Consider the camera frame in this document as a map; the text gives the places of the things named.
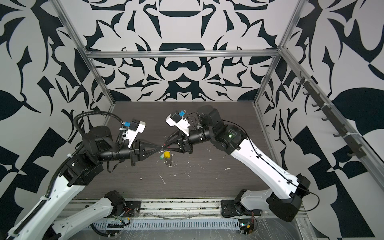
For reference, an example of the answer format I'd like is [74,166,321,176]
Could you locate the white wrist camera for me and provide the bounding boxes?
[166,111,190,137]
[119,119,146,148]

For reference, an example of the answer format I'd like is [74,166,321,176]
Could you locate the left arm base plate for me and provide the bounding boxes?
[121,201,142,218]

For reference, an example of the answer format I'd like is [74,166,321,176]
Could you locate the large wire keyring red sleeve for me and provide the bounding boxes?
[159,147,174,167]

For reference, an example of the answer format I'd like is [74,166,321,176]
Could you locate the left black corrugated cable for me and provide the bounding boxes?
[73,110,124,136]

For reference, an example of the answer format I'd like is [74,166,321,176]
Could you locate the green lit circuit board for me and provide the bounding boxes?
[239,218,258,235]

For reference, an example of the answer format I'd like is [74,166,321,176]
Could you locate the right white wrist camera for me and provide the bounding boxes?
[166,111,190,137]

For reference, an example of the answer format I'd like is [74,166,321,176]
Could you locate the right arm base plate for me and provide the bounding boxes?
[221,200,249,218]

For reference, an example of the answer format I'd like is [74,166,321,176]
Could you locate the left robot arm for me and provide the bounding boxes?
[6,124,162,240]

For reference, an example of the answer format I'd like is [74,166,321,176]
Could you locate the white slotted cable duct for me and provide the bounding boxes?
[94,219,240,231]

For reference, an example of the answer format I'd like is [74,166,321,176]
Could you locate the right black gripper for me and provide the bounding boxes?
[165,127,218,155]

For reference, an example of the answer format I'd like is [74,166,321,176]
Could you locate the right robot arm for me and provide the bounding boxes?
[163,105,311,222]

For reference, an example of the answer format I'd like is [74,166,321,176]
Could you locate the yellow capped key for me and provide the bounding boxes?
[163,151,172,159]

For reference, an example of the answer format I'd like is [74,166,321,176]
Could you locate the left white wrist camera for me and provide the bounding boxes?
[119,119,146,148]

